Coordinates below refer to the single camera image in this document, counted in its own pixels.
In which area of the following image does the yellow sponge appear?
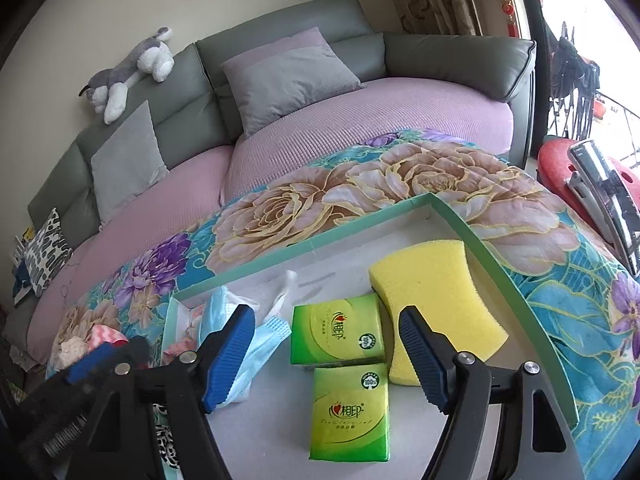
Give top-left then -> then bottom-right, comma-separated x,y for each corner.
369,240 -> 510,387

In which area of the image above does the grey sofa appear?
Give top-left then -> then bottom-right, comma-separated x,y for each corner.
2,0 -> 537,356

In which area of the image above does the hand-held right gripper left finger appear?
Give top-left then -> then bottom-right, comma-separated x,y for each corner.
87,304 -> 257,480

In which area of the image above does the grey lilac square pillow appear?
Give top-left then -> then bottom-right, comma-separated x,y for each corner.
221,27 -> 362,137

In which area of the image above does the black balcony railing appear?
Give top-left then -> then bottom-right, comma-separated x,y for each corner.
595,90 -> 640,171

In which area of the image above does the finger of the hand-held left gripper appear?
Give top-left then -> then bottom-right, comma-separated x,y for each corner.
15,384 -> 109,480
65,337 -> 151,387

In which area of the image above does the red plastic stool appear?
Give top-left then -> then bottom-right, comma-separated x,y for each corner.
537,140 -> 640,246

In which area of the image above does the lilac sofa seat cover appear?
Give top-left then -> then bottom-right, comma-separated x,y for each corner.
27,77 -> 516,356

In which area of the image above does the clothes rack with dark clothes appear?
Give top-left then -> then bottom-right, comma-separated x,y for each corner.
547,22 -> 601,138

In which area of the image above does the blue face mask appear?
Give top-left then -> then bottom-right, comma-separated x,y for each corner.
200,270 -> 300,407

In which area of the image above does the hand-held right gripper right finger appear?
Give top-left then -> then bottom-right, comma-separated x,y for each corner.
397,306 -> 586,480

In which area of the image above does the pink white cloth bundle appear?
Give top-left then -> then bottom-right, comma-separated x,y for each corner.
167,302 -> 206,361

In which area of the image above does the floral blue blanket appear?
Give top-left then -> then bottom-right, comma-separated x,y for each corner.
45,129 -> 640,480

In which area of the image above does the black white patterned pillow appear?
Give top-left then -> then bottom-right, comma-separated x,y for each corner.
24,207 -> 73,297

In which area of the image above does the grey white plush dog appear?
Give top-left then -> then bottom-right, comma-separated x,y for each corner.
79,27 -> 175,125

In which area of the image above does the green-rimmed white tray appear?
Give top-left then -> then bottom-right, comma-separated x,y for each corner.
162,191 -> 576,480

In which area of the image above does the leopard print cloth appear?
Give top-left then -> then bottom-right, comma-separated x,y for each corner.
155,422 -> 178,471

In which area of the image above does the light grey square pillow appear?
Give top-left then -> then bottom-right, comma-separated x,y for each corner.
90,100 -> 169,231

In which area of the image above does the white phone stand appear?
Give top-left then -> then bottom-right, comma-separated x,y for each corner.
567,170 -> 621,261

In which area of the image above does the green tissue packet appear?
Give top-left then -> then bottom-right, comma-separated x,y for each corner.
291,294 -> 387,368
309,362 -> 390,462

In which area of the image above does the black smartphone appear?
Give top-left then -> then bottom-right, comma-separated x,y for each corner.
567,141 -> 640,276

